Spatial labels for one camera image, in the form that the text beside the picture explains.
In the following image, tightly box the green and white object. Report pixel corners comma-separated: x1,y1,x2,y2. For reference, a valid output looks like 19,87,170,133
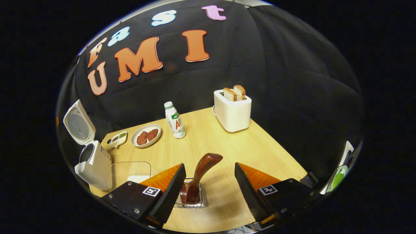
326,140,358,195

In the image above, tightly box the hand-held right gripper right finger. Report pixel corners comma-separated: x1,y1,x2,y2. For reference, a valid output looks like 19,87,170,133
235,162,321,230

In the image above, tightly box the white round plate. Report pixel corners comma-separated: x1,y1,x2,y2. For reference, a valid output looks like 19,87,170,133
131,123,162,149

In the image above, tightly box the brown wooden spoon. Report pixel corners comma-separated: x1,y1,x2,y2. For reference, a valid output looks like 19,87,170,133
180,153,224,205

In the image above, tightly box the white toaster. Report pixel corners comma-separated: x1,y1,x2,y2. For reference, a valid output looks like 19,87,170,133
213,88,253,133

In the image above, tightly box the white rice cooker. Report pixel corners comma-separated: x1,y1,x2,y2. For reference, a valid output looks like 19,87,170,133
63,99,113,191

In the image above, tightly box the small white sauce dish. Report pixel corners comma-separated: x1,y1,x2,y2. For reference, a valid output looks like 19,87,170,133
109,131,128,149

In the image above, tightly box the black backdrop cloth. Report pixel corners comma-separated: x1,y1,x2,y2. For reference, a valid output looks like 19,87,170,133
57,0,363,195

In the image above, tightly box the toasted bread slice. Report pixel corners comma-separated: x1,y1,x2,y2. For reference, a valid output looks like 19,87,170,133
223,87,238,102
233,84,246,100

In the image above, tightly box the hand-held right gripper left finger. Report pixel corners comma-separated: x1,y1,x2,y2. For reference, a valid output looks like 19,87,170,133
101,162,187,228

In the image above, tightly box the white drink bottle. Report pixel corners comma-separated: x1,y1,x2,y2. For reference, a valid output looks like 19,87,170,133
164,101,186,139

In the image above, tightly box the metal wire chopstick holder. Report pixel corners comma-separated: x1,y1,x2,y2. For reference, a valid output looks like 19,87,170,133
174,177,209,209

